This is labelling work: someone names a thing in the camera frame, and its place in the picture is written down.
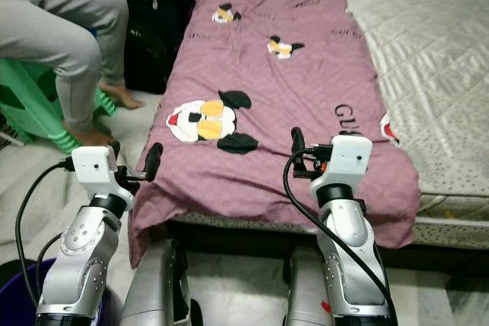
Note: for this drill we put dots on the mauve cartoon print blanket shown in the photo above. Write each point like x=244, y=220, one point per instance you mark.
x=283, y=89

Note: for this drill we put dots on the white quilted mattress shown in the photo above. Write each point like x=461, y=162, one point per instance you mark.
x=428, y=66

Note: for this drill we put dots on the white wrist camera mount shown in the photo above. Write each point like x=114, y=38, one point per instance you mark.
x=95, y=167
x=344, y=159

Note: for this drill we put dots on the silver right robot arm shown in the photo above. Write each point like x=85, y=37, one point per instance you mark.
x=348, y=257

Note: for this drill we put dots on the person in grey trousers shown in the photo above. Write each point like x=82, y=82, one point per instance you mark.
x=61, y=28

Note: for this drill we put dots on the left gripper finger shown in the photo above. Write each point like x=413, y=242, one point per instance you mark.
x=153, y=159
x=114, y=145

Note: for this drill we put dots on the purple plastic bucket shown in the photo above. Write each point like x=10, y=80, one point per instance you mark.
x=19, y=295

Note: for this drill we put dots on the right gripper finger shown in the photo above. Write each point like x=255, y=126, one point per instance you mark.
x=298, y=143

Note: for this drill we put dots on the green plastic stool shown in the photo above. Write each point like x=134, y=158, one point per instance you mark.
x=38, y=104

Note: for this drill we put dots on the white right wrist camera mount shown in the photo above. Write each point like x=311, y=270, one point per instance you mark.
x=344, y=159

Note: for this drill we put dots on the grey right robot leg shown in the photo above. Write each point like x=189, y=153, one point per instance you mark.
x=306, y=292

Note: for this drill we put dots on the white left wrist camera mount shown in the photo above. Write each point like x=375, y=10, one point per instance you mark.
x=95, y=167

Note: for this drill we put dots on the black cabinet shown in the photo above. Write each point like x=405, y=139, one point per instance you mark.
x=160, y=28

